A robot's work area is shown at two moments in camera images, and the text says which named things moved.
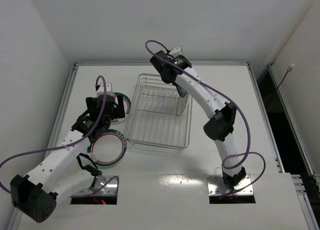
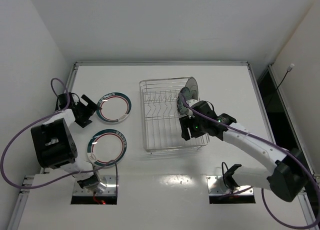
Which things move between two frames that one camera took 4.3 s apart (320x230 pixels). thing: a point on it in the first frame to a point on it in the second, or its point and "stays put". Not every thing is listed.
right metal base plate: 217,187 stays put
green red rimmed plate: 108,148 stays put
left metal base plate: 104,186 stays put
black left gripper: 119,107 to 83,113
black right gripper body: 181,91 to 186,126
